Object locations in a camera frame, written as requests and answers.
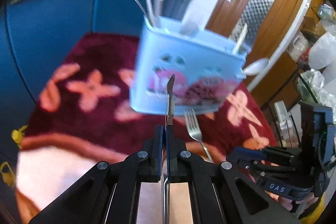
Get white plastic spoon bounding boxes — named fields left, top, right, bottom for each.
left=243, top=58, right=269, bottom=76

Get steel table knife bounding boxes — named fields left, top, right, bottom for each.
left=162, top=74, right=175, bottom=223

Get large steel fork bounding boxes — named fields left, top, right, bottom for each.
left=229, top=19, right=248, bottom=54

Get person's right hand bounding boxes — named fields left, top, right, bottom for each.
left=276, top=193, right=325, bottom=223

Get red floral plush cloth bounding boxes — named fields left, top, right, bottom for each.
left=15, top=34, right=276, bottom=223

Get white plastic bags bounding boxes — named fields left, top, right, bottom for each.
left=287, top=4, right=335, bottom=109

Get light blue chopsticks box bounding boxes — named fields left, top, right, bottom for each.
left=129, top=17, right=247, bottom=115

